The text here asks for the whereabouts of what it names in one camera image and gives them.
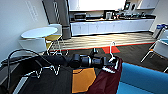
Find maroon and white varsity jacket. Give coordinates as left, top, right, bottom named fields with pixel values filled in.
left=87, top=59, right=124, bottom=94

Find white kitchen base cabinets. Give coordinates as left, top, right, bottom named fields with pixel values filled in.
left=69, top=14, right=157, bottom=37

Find black microwave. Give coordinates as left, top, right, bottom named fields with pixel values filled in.
left=73, top=13, right=88, bottom=22

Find blue sofa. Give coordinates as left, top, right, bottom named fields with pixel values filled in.
left=114, top=61, right=168, bottom=94

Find white stool with yellow seat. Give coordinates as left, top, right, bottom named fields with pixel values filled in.
left=44, top=23, right=68, bottom=56

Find steel refrigerator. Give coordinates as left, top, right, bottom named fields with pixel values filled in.
left=42, top=0, right=73, bottom=40

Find blue and white bin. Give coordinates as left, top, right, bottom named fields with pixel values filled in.
left=151, top=22, right=168, bottom=39

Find round white high table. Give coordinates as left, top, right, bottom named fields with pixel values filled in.
left=20, top=26, right=59, bottom=56

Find white kitchen wall cabinets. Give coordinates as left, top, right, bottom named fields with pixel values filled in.
left=67, top=0, right=160, bottom=12

